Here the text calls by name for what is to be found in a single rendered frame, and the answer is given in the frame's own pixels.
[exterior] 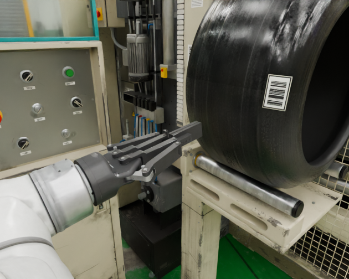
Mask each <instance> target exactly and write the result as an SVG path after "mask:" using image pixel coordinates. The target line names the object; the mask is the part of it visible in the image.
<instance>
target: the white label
mask: <svg viewBox="0 0 349 279"><path fill-rule="evenodd" d="M291 82H292V76H281V75H271V74H269V75H268V80H267V84H266V90H265V95H264V101H263V108H268V109H274V110H280V111H285V109H286V104H287V101H288V97H289V91H290V86H291Z"/></svg>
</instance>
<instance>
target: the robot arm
mask: <svg viewBox="0 0 349 279"><path fill-rule="evenodd" d="M162 133H163V134H161V135H160V133H159V132H154V133H150V134H147V135H144V136H141V137H137V138H134V139H130V140H128V141H125V142H121V143H115V144H109V145H107V146H106V148H107V153H106V154H104V155H102V154H101V153H99V152H93V153H90V154H88V155H85V156H83V157H81V158H78V159H76V160H74V162H72V161H71V160H69V159H67V158H66V159H64V160H61V161H58V162H56V163H54V164H51V165H49V166H46V167H44V168H42V169H39V170H35V171H32V172H31V173H29V175H28V174H26V175H23V176H21V177H16V178H12V179H4V180H0V279H74V278H73V276H72V274H71V273H70V271H69V269H68V268H67V267H66V265H65V264H64V263H63V262H62V261H61V259H60V258H59V256H58V254H57V252H56V251H55V248H54V246H53V243H52V237H53V236H54V235H56V234H57V233H59V232H62V231H64V230H65V229H66V228H68V227H70V226H72V225H74V224H75V223H77V222H79V221H81V220H83V219H85V218H86V217H88V216H90V215H91V214H92V213H93V212H94V206H98V205H100V204H101V203H103V202H105V201H107V200H109V199H111V198H113V197H114V196H116V195H117V192H118V190H119V188H120V187H121V186H123V185H127V184H131V183H133V182H134V181H135V180H141V181H143V182H144V185H145V186H149V185H151V184H152V183H153V181H154V179H155V178H156V177H157V176H158V175H159V174H160V173H162V172H163V171H164V170H165V169H166V168H168V167H169V166H170V165H171V164H172V163H174V162H175V161H176V160H178V159H179V158H180V157H181V156H182V146H184V145H186V144H188V143H190V142H192V141H194V140H196V139H198V138H200V137H202V123H201V122H198V121H194V122H192V123H189V124H187V125H185V126H183V127H181V128H179V129H176V130H174V131H172V132H170V133H168V132H167V130H162Z"/></svg>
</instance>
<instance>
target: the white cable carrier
mask: <svg viewBox="0 0 349 279"><path fill-rule="evenodd" d="M177 3H179V4H178V5H177V9H179V10H178V11H177V14H182V15H178V16H177V19H182V20H178V21H177V24H178V26H177V29H178V31H177V34H178V36H177V39H178V41H177V44H178V46H177V49H180V50H178V51H177V54H181V55H177V58H178V60H177V63H178V64H177V68H180V69H177V72H178V74H177V77H178V78H177V81H179V82H177V86H178V87H177V90H178V91H177V94H178V95H177V98H178V99H177V102H178V103H177V106H178V108H177V114H178V115H177V118H178V119H177V121H180V122H183V76H184V0H177ZM180 59H181V60H180ZM177 126H178V127H183V126H182V125H180V124H177Z"/></svg>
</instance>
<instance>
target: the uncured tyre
mask: <svg viewBox="0 0 349 279"><path fill-rule="evenodd" d="M269 74H271V75H281V76H292V82H291V86H290V91H289V97H288V101H287V104H286V109H285V111H280V110H274V109H270V108H263V101H264V95H265V90H266V84H267V80H268V75H269ZM186 106H187V113H188V118H189V122H190V123H192V122H194V121H198V122H201V123H202V137H200V138H198V139H197V141H198V143H199V144H200V145H201V147H202V148H203V149H204V150H205V151H206V152H207V153H208V154H209V155H210V156H211V157H212V158H213V159H215V160H217V161H218V162H220V163H221V164H224V165H226V166H228V167H230V168H232V169H235V170H236V171H239V172H241V173H243V174H245V175H247V176H249V177H251V178H253V179H255V180H258V181H260V182H262V183H264V184H266V185H272V186H275V187H278V188H284V189H289V188H293V187H297V186H299V185H302V184H305V183H308V182H312V181H313V180H315V179H317V178H318V177H319V176H321V175H322V174H323V173H324V172H326V171H327V169H328V168H329V167H330V166H331V165H332V163H333V162H334V161H335V159H336V158H337V157H338V155H339V154H340V153H341V151H342V149H343V148H344V146H345V144H346V143H347V141H348V139H349V0H213V2H212V3H211V4H210V6H209V8H208V9H207V11H206V13H205V15H204V17H203V18H202V21H201V23H200V25H199V27H198V30H197V32H196V35H195V37H194V41H193V44H192V48H191V52H190V55H189V60H188V66H187V75H186Z"/></svg>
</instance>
